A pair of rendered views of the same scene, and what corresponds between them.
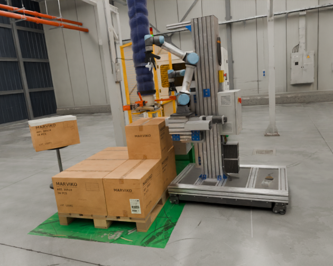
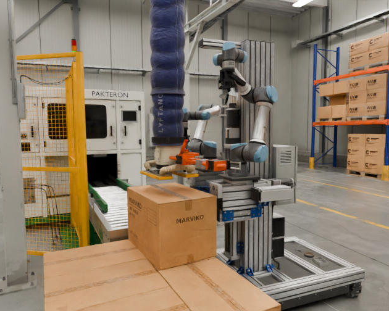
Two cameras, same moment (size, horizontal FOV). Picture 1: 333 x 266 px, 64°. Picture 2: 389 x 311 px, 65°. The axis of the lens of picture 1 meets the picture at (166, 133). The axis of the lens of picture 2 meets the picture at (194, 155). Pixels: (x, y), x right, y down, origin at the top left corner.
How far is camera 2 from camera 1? 2.26 m
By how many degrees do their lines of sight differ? 45
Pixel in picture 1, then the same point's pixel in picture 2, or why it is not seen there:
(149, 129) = (203, 205)
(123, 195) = not seen: outside the picture
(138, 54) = (174, 73)
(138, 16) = (179, 8)
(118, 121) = (17, 197)
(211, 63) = not seen: hidden behind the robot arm
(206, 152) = (254, 234)
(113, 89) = (12, 133)
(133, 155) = (170, 261)
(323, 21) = not seen: hidden behind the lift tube
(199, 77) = (252, 123)
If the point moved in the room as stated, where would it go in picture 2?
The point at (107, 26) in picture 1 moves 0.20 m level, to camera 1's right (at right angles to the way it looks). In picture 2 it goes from (10, 12) to (36, 18)
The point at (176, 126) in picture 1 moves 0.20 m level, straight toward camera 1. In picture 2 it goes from (235, 197) to (259, 202)
